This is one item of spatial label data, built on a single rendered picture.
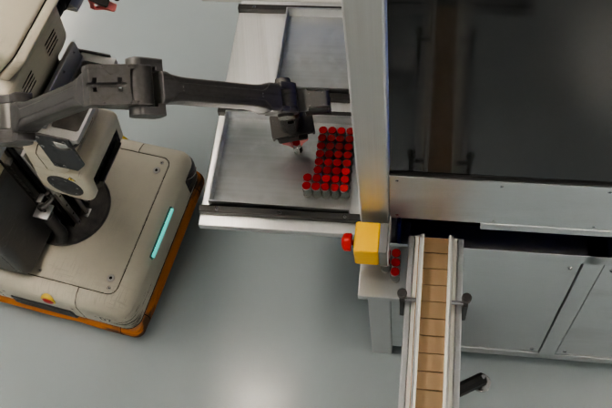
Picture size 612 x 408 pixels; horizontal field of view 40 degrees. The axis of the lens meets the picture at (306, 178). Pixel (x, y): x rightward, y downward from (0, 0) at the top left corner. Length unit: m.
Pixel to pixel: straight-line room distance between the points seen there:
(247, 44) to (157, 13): 1.37
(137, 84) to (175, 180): 1.29
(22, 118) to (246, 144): 0.60
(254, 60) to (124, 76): 0.76
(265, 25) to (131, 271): 0.91
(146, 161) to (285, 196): 0.94
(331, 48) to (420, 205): 0.64
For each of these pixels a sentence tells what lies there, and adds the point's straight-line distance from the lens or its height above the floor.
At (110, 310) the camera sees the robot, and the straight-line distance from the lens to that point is 2.69.
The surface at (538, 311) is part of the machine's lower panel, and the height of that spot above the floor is 0.49.
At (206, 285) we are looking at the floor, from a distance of 2.93.
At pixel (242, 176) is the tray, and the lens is 2.06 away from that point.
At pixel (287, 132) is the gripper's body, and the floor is 1.02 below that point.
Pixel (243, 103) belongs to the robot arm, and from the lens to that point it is 1.71.
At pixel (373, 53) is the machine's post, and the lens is 1.33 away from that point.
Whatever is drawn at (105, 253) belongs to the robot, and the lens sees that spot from 2.75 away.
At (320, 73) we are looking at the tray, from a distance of 2.20.
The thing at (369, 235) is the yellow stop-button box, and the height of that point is 1.03.
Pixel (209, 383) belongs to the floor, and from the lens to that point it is 2.82.
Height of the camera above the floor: 2.66
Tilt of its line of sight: 61 degrees down
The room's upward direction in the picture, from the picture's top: 11 degrees counter-clockwise
